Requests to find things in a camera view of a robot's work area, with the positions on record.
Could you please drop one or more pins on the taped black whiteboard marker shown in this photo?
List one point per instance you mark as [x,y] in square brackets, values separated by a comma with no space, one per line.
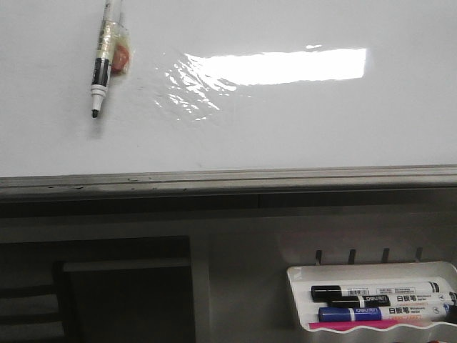
[113,53]

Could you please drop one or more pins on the white whiteboard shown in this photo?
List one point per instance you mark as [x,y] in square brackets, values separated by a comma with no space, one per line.
[216,85]

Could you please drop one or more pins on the metal hook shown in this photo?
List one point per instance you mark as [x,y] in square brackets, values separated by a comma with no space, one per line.
[352,257]
[418,254]
[385,255]
[318,257]

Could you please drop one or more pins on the white plastic marker tray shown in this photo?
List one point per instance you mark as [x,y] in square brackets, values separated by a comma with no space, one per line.
[305,310]

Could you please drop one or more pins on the upper black capped marker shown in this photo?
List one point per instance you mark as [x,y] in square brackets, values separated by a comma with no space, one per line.
[320,293]

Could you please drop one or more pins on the black capped marker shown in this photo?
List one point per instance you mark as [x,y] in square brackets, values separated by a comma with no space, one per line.
[320,293]
[393,300]

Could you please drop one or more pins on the pink marker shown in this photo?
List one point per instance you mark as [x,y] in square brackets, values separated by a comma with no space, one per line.
[377,324]

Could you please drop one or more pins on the middle black capped marker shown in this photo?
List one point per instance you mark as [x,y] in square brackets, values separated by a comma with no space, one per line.
[393,300]

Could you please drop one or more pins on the blue capped marker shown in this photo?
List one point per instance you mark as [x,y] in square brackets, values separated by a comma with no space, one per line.
[434,312]

